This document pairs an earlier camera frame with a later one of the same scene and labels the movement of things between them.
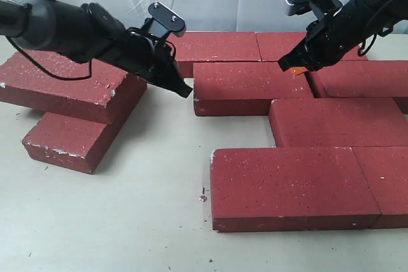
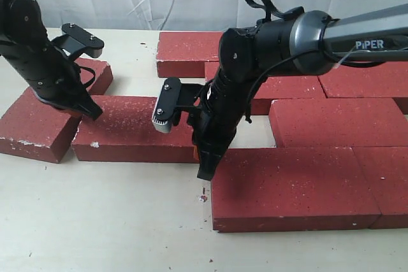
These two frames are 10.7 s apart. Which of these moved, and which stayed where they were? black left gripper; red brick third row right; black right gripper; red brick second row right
Moved: black left gripper; black right gripper
Stayed: red brick third row right; red brick second row right
